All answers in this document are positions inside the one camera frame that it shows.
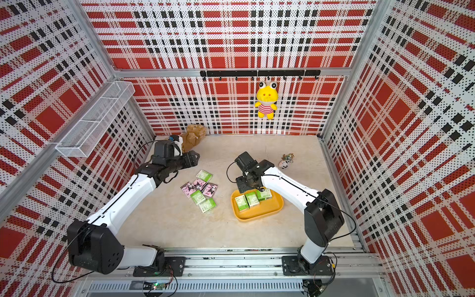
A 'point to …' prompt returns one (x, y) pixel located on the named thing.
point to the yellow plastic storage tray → (265, 210)
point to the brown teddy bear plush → (195, 134)
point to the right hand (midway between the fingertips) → (249, 184)
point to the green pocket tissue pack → (198, 197)
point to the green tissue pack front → (252, 199)
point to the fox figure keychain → (289, 156)
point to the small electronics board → (156, 286)
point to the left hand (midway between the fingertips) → (196, 156)
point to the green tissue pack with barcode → (207, 205)
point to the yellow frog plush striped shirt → (266, 97)
